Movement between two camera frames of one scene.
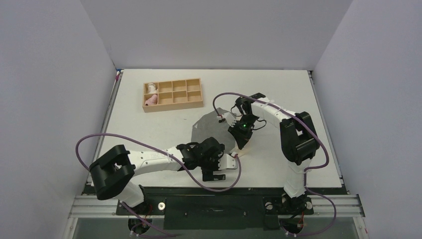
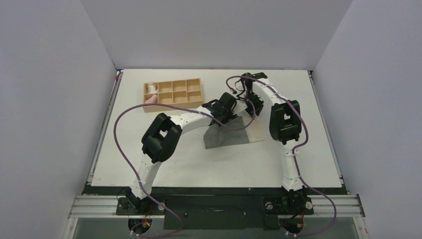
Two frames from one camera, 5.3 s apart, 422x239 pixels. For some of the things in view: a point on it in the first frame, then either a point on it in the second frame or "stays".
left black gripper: [207, 174] to [229, 116]
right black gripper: [238, 136] to [252, 107]
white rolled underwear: [152, 88] stays
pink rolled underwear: [153, 100] stays
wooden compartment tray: [174, 95] stays
